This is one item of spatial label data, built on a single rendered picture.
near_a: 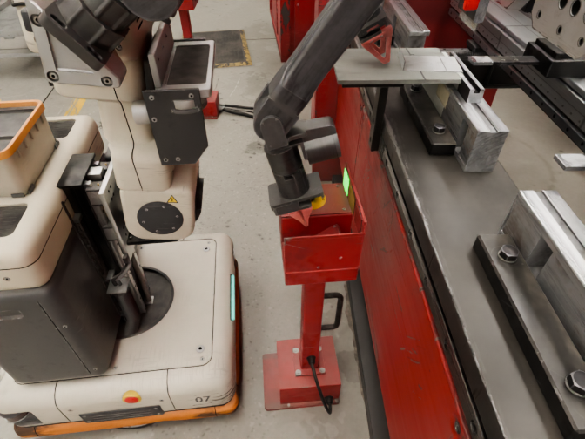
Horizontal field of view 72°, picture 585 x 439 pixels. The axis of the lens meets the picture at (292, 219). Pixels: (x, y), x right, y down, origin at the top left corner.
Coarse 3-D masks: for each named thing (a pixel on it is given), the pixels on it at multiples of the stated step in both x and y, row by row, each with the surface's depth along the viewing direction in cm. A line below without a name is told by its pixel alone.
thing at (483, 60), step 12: (528, 48) 95; (540, 48) 92; (552, 48) 88; (480, 60) 91; (492, 60) 91; (504, 60) 91; (516, 60) 91; (528, 60) 91; (540, 60) 91; (552, 60) 87; (564, 60) 87; (576, 60) 87; (540, 72) 91; (552, 72) 88; (564, 72) 88; (576, 72) 88
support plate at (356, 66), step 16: (416, 48) 98; (432, 48) 98; (336, 64) 90; (352, 64) 90; (368, 64) 90; (384, 64) 90; (352, 80) 85; (368, 80) 85; (384, 80) 85; (400, 80) 85; (416, 80) 85; (432, 80) 85; (448, 80) 85
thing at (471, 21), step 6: (462, 0) 86; (480, 0) 78; (486, 0) 78; (462, 6) 86; (480, 6) 79; (486, 6) 79; (462, 12) 88; (468, 12) 83; (474, 12) 80; (480, 12) 80; (462, 18) 88; (468, 18) 85; (474, 18) 81; (480, 18) 81; (468, 24) 85; (474, 24) 82; (474, 30) 82
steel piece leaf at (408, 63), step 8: (400, 48) 92; (400, 56) 91; (408, 56) 94; (416, 56) 94; (424, 56) 94; (432, 56) 94; (400, 64) 90; (408, 64) 90; (416, 64) 90; (424, 64) 90; (432, 64) 90; (440, 64) 90
